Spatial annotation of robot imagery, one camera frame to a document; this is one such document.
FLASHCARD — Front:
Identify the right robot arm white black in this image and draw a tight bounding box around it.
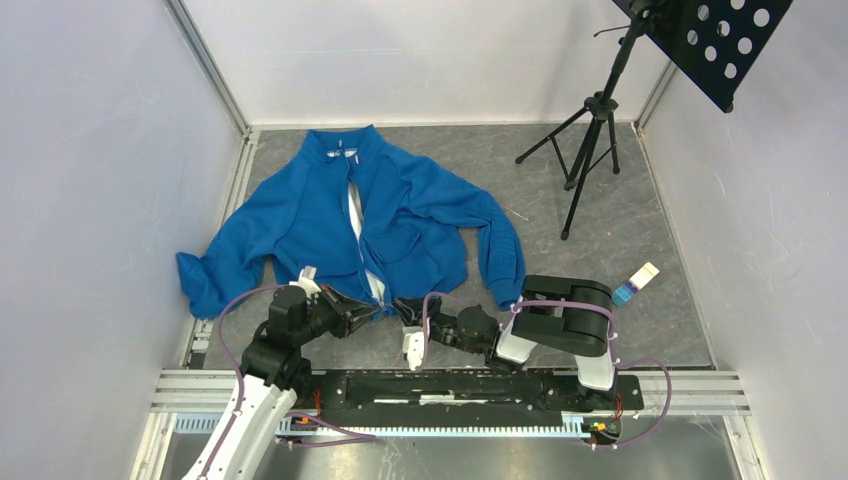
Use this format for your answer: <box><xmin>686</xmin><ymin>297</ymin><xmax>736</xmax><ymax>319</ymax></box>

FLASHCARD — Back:
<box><xmin>394</xmin><ymin>275</ymin><xmax>618</xmax><ymax>408</ymax></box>

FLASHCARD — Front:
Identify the black perforated stand plate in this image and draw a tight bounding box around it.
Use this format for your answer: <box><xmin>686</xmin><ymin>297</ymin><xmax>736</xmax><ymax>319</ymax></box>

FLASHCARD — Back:
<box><xmin>614</xmin><ymin>0</ymin><xmax>792</xmax><ymax>113</ymax></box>

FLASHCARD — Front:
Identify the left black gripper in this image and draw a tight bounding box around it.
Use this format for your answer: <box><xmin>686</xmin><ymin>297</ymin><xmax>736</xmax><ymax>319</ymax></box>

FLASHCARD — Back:
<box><xmin>293</xmin><ymin>284</ymin><xmax>380</xmax><ymax>345</ymax></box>

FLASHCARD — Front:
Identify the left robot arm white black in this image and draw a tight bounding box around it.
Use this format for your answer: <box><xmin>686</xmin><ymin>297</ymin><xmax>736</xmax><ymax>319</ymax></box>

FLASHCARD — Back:
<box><xmin>184</xmin><ymin>280</ymin><xmax>380</xmax><ymax>479</ymax></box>

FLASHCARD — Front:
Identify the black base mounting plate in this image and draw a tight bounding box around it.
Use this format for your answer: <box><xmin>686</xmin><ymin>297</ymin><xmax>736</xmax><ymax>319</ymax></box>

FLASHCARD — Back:
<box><xmin>294</xmin><ymin>369</ymin><xmax>644</xmax><ymax>428</ymax></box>

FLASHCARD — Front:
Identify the aluminium frame rail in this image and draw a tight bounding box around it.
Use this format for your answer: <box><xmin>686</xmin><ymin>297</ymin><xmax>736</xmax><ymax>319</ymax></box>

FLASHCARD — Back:
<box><xmin>164</xmin><ymin>0</ymin><xmax>251</xmax><ymax>138</ymax></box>

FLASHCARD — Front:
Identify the black tripod stand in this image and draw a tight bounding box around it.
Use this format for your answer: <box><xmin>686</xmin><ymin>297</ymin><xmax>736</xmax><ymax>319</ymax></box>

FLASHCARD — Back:
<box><xmin>514</xmin><ymin>13</ymin><xmax>647</xmax><ymax>241</ymax></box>

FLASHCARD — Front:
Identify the white slotted cable duct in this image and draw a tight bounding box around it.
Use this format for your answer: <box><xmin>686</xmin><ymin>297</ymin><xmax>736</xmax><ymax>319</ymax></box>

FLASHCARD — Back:
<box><xmin>173</xmin><ymin>413</ymin><xmax>591</xmax><ymax>440</ymax></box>

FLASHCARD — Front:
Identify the small white blue box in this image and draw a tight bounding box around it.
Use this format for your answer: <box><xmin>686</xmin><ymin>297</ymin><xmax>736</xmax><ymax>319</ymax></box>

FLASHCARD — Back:
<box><xmin>612</xmin><ymin>262</ymin><xmax>659</xmax><ymax>307</ymax></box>

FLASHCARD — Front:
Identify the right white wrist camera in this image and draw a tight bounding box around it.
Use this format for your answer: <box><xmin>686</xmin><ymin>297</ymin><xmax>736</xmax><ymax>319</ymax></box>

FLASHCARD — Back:
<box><xmin>402</xmin><ymin>326</ymin><xmax>427</xmax><ymax>371</ymax></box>

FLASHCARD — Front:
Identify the blue zip-up jacket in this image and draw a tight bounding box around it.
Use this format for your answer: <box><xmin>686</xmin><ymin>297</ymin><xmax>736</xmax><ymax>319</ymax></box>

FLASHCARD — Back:
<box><xmin>176</xmin><ymin>126</ymin><xmax>525</xmax><ymax>319</ymax></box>

